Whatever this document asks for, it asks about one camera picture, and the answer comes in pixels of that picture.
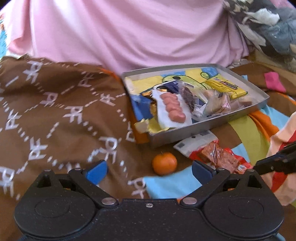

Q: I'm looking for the red snack packet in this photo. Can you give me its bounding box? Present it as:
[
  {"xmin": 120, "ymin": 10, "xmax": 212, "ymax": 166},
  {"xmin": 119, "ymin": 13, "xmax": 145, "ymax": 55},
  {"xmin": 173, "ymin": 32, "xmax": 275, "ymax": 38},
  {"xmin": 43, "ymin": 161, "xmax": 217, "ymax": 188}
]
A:
[{"xmin": 174, "ymin": 131, "xmax": 253, "ymax": 174}]

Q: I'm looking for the small orange tangerine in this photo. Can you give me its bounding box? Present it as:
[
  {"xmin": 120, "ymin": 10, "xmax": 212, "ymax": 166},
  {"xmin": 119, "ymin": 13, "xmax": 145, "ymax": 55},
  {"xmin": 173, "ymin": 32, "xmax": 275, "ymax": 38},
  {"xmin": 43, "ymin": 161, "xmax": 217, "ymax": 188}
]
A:
[{"xmin": 152, "ymin": 152, "xmax": 178, "ymax": 176}]

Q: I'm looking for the round cake clear packet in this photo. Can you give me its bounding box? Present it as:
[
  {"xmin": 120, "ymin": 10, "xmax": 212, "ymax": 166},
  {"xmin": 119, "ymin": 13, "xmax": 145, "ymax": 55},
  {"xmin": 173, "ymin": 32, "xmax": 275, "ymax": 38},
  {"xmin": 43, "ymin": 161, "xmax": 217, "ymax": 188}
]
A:
[{"xmin": 202, "ymin": 89, "xmax": 231, "ymax": 116}]

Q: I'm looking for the dark dried snack clear wrapper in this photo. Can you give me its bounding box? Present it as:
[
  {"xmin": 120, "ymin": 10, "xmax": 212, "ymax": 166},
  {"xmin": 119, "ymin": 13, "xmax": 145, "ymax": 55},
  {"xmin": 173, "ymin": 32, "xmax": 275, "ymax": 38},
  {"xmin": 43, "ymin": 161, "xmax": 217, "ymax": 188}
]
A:
[{"xmin": 179, "ymin": 82, "xmax": 205, "ymax": 113}]

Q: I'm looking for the pink sausages white packet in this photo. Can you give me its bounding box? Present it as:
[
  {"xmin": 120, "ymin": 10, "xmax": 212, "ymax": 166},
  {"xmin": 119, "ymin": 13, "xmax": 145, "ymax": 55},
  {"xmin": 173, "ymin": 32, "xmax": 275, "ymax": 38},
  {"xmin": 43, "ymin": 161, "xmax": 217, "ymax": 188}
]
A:
[{"xmin": 152, "ymin": 89, "xmax": 192, "ymax": 129}]

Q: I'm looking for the gold jerky packet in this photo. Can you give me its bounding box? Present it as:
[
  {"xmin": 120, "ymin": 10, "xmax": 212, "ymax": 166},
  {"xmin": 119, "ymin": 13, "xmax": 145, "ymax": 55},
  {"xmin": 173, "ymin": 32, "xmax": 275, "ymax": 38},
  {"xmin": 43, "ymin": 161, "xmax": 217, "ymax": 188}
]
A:
[{"xmin": 130, "ymin": 90, "xmax": 169, "ymax": 134}]

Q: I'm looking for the yellow snack bar packet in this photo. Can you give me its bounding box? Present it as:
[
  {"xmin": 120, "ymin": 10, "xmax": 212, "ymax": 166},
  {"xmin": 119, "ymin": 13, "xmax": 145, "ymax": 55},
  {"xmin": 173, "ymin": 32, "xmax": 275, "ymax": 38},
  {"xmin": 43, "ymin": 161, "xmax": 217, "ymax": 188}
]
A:
[{"xmin": 205, "ymin": 77, "xmax": 248, "ymax": 99}]

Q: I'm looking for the blue white long packet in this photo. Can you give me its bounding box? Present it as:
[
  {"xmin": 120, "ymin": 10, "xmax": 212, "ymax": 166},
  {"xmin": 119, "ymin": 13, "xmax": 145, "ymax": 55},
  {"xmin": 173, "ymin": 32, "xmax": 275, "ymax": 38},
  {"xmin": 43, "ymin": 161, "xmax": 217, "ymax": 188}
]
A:
[{"xmin": 153, "ymin": 81, "xmax": 179, "ymax": 94}]

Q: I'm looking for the brown PF patterned quilt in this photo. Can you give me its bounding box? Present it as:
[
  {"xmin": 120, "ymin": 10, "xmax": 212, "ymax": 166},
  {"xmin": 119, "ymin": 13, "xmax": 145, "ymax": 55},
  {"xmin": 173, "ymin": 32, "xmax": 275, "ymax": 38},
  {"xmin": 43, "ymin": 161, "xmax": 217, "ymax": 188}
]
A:
[{"xmin": 1, "ymin": 57, "xmax": 148, "ymax": 240}]

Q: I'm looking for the grey tray with cartoon liner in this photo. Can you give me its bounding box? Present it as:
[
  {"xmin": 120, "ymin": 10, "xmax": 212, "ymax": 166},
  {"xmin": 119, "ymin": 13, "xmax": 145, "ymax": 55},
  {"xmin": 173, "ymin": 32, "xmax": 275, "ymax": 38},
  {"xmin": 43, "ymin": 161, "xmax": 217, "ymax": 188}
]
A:
[{"xmin": 122, "ymin": 64, "xmax": 269, "ymax": 147}]

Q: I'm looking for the clear bag of clothes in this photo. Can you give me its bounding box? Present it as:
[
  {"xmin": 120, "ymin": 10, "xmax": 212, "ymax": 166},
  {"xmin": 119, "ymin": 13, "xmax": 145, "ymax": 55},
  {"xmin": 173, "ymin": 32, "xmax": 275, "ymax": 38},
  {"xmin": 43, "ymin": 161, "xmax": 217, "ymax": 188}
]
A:
[{"xmin": 223, "ymin": 1, "xmax": 295, "ymax": 72}]

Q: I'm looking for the cartoon wall poster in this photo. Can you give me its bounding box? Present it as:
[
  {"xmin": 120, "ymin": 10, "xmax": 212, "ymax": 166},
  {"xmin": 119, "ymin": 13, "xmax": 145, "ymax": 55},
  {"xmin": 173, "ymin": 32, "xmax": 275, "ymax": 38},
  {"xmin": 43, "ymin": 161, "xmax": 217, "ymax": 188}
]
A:
[{"xmin": 0, "ymin": 15, "xmax": 7, "ymax": 58}]

